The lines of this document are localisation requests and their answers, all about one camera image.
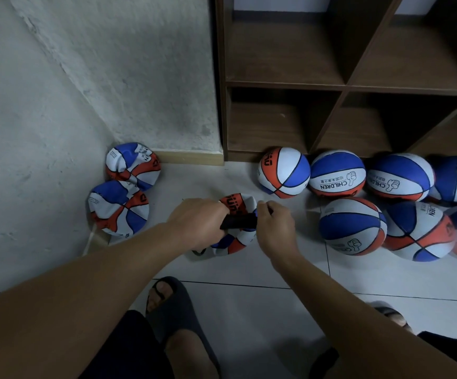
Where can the person's right hand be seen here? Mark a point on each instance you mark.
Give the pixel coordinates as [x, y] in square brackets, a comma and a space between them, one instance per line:
[278, 233]

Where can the person's left hand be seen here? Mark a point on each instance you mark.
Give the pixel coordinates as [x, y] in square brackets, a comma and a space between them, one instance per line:
[197, 223]

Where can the brown wooden cubby shelf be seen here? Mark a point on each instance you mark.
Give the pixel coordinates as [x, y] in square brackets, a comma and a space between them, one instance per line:
[288, 67]

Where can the person's left forearm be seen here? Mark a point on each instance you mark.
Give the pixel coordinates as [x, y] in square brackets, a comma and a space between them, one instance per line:
[59, 311]

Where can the person's right forearm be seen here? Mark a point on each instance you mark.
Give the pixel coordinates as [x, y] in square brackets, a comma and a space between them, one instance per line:
[378, 331]

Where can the person's left foot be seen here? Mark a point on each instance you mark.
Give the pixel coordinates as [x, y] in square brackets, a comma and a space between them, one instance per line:
[191, 357]

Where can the person's foot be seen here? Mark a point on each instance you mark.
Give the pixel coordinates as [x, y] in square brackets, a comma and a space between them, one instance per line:
[396, 315]
[191, 357]

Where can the person's right foot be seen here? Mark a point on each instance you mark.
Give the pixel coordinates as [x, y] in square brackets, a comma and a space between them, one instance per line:
[396, 315]

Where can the black sandal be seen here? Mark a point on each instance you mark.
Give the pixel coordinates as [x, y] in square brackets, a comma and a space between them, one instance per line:
[323, 360]
[179, 310]

